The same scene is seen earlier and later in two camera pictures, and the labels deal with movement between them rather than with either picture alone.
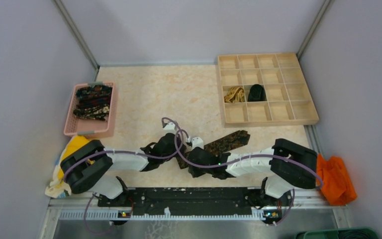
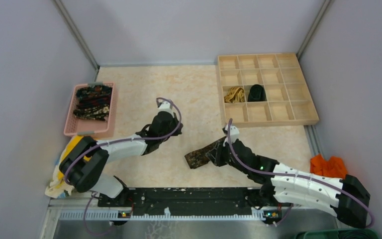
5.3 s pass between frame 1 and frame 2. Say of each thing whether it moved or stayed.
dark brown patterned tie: moved
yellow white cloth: stayed
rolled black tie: stayed
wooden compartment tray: stayed
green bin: stayed
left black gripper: moved
